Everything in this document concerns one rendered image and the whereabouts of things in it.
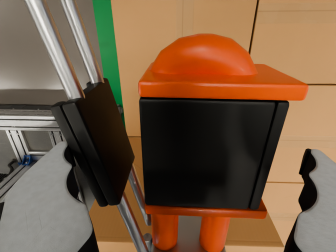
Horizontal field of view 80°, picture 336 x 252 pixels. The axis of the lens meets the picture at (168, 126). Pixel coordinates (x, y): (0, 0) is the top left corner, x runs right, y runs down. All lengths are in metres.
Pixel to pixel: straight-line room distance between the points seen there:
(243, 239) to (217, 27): 0.53
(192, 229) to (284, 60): 0.60
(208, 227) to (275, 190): 0.82
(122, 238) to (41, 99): 1.21
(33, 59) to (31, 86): 0.17
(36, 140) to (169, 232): 1.28
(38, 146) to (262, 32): 1.27
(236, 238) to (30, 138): 1.23
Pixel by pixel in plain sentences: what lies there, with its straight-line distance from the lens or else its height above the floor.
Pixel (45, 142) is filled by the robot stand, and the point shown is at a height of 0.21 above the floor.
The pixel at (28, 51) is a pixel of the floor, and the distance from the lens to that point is 1.47.
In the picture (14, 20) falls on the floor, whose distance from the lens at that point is 1.47.
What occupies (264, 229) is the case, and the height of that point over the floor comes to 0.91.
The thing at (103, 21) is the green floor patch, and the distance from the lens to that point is 1.25.
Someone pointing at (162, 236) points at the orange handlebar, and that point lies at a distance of 0.18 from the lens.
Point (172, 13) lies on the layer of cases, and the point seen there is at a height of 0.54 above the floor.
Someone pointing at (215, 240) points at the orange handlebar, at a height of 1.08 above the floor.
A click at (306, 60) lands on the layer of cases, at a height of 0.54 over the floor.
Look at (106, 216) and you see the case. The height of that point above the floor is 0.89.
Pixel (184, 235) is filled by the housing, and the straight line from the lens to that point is 0.20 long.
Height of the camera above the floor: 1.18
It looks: 63 degrees down
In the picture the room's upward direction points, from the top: 174 degrees counter-clockwise
